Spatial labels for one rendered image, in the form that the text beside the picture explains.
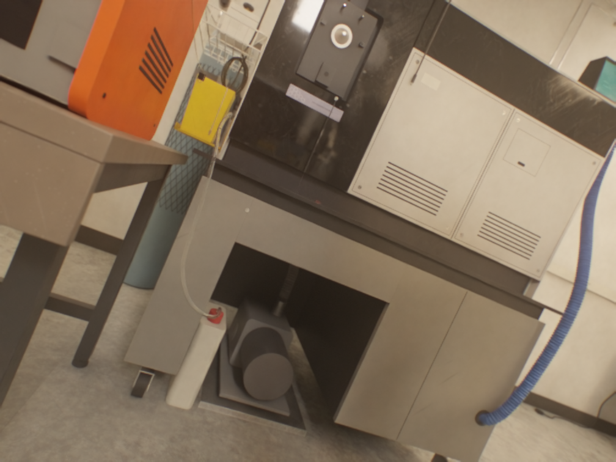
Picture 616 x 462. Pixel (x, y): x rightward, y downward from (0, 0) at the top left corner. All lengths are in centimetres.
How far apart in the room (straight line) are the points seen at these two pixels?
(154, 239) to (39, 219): 148
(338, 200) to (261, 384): 67
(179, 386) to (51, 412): 32
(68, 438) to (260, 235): 65
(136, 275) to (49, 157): 156
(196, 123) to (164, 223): 87
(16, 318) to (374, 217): 96
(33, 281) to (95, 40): 28
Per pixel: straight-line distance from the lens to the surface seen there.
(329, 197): 115
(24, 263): 53
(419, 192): 123
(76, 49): 51
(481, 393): 151
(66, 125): 41
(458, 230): 133
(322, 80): 112
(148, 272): 195
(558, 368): 369
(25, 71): 53
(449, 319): 131
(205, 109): 110
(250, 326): 146
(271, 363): 130
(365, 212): 119
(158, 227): 188
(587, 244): 159
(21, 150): 42
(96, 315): 125
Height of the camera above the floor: 73
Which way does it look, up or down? 4 degrees down
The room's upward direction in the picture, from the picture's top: 24 degrees clockwise
